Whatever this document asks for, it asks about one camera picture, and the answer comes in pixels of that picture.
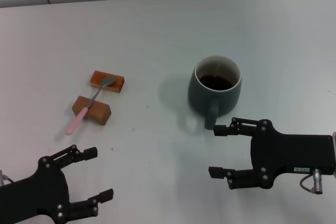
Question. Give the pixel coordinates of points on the brown notched wooden block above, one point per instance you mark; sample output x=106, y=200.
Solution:
x=99, y=111

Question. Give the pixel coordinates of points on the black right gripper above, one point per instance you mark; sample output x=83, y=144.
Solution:
x=288, y=155

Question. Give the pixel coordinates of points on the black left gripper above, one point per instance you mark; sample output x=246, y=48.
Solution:
x=34, y=197

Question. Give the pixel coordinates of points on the dark coffee liquid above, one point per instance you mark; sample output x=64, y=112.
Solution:
x=215, y=83

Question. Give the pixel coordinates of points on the glossy flat wooden block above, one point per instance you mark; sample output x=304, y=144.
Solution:
x=118, y=83

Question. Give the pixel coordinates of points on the grey ceramic cup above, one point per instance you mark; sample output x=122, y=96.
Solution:
x=199, y=98

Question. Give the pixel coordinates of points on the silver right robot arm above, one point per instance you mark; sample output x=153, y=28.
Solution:
x=334, y=153

